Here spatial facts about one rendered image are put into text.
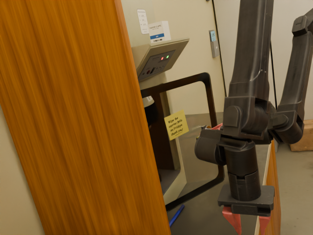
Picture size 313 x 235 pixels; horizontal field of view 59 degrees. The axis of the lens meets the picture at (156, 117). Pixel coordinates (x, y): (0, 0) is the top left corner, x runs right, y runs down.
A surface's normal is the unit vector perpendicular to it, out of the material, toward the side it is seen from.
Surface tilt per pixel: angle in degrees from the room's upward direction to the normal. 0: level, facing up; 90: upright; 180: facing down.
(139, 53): 90
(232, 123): 65
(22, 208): 90
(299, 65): 37
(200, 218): 0
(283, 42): 90
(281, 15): 90
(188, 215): 0
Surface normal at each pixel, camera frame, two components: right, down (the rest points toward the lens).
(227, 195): -0.20, -0.95
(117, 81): -0.41, 0.30
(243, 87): -0.76, -0.11
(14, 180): 0.89, -0.07
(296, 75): -0.60, -0.57
